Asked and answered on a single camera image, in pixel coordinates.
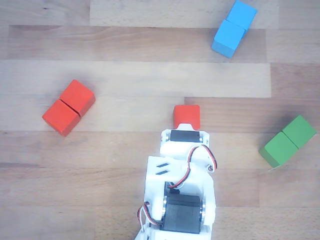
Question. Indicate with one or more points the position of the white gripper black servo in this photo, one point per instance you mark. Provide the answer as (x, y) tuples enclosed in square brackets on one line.
[(184, 136)]

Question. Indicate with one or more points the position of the long red block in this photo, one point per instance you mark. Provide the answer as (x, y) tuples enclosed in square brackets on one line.
[(68, 107)]

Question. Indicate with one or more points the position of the long blue block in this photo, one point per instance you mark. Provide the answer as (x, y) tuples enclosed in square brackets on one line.
[(230, 35)]

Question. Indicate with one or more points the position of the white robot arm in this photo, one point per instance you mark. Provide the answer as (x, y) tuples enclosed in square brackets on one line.
[(200, 180)]

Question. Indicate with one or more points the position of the long green block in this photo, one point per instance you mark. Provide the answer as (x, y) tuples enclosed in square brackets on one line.
[(282, 147)]

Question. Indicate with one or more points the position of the small red cube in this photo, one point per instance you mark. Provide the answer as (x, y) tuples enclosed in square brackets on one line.
[(186, 113)]

